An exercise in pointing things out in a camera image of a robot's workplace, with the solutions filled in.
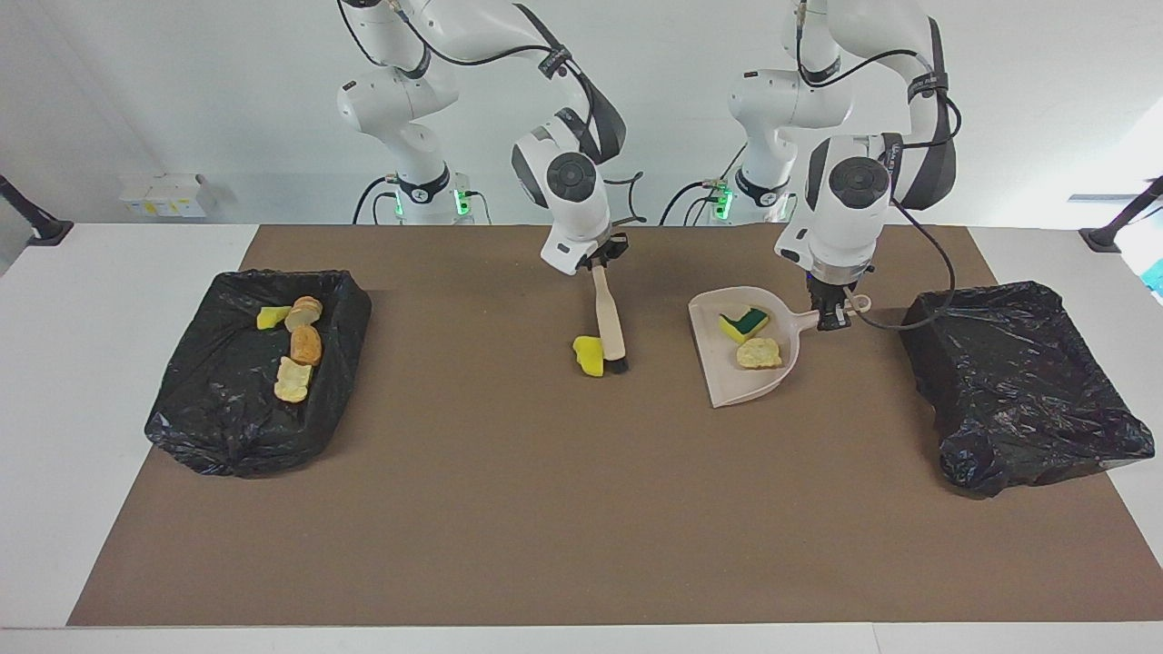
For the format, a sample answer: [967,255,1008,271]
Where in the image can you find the beige hand brush black bristles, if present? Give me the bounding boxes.
[591,263,631,376]

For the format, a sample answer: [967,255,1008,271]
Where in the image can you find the pale bread piece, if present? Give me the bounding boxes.
[736,338,783,371]

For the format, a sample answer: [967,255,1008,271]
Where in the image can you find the green and yellow sponge piece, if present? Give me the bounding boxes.
[718,308,770,345]

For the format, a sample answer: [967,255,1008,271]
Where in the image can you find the beige plastic dustpan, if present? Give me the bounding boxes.
[688,286,872,409]

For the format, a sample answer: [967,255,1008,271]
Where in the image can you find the striped croissant piece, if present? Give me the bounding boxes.
[274,356,313,403]

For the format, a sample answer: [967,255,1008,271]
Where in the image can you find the bin with black trash bag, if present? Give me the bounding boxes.
[145,269,373,479]
[900,281,1156,498]

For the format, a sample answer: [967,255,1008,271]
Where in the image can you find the brown table mat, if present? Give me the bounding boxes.
[68,224,1163,628]

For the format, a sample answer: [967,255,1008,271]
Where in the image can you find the left arm base cable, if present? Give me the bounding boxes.
[661,180,725,226]

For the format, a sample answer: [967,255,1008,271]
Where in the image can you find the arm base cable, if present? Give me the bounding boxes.
[661,180,725,226]
[353,177,396,225]

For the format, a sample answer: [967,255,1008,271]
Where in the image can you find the left arm gripper cable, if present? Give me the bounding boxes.
[796,0,959,332]

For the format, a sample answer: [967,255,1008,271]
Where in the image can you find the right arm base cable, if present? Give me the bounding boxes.
[353,177,396,225]

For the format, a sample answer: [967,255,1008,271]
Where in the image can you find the black camera stand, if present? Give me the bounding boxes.
[0,174,74,247]
[1079,177,1163,253]

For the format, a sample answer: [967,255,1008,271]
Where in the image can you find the white wall socket box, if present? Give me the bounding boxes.
[120,174,208,219]

